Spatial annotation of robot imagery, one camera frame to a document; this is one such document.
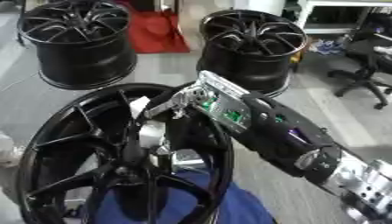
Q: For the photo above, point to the black spoked wheel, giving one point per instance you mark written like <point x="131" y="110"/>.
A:
<point x="86" y="58"/>
<point x="61" y="163"/>
<point x="245" y="67"/>

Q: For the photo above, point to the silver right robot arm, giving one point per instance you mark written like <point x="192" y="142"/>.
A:
<point x="286" y="140"/>

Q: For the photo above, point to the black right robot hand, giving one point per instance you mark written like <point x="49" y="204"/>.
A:
<point x="191" y="131"/>

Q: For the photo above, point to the red bag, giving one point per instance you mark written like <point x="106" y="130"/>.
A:
<point x="155" y="32"/>

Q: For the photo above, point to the black office chair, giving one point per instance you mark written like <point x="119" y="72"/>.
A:
<point x="365" y="67"/>

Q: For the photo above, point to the white table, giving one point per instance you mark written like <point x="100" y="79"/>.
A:
<point x="326" y="5"/>

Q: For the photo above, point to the white post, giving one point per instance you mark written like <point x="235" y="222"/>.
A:
<point x="260" y="5"/>

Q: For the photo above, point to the blue and white bag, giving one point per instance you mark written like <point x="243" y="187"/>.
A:
<point x="327" y="46"/>

